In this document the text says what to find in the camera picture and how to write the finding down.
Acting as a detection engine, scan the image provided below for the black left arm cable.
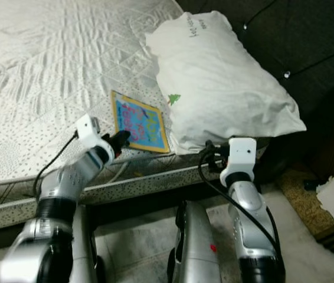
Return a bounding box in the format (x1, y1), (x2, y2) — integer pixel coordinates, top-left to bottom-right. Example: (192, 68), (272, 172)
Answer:
(34, 130), (79, 202)

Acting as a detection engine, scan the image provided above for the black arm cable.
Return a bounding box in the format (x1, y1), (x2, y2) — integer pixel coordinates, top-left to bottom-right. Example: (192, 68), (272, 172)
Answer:
(198, 156), (281, 255)
(34, 130), (79, 202)

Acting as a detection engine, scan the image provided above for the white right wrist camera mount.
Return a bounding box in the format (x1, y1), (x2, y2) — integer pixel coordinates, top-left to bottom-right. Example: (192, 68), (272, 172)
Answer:
(227, 137), (258, 176)

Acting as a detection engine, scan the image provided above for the colourful yellow-edged book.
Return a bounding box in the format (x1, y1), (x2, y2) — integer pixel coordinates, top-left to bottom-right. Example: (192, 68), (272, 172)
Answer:
(110, 90), (172, 154)

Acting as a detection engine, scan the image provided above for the grey right robot leg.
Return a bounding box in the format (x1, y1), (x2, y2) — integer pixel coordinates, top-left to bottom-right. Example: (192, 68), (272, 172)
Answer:
(166, 200), (222, 283)

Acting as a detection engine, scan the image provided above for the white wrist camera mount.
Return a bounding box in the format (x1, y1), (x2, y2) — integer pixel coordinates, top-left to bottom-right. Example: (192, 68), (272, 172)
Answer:
(227, 137), (258, 176)
(76, 114), (102, 149)

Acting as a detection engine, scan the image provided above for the grey robot leg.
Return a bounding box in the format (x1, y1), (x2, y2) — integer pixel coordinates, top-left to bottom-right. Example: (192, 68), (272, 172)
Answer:
(166, 200), (222, 283)
(71, 203), (104, 283)

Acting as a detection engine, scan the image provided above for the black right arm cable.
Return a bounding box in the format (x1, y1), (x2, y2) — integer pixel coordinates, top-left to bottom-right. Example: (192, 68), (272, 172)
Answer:
(198, 156), (281, 255)

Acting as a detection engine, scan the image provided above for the brown speckled mat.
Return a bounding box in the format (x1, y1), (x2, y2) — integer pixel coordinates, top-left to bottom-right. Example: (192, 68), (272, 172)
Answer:
(275, 165), (334, 251)

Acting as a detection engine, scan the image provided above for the white quilted mattress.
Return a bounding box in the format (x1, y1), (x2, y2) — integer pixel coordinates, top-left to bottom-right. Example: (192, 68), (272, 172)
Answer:
(0, 0), (271, 233)

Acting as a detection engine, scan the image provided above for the white pillow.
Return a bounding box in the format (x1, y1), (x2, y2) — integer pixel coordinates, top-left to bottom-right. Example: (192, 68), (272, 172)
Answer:
(144, 10), (308, 156)

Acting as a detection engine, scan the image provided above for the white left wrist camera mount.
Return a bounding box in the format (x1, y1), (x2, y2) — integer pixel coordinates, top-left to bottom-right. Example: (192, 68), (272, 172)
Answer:
(76, 114), (102, 149)

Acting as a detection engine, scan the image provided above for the grey left robot leg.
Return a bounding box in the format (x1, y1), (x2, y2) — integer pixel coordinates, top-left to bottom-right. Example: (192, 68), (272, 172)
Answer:
(71, 203), (104, 283)

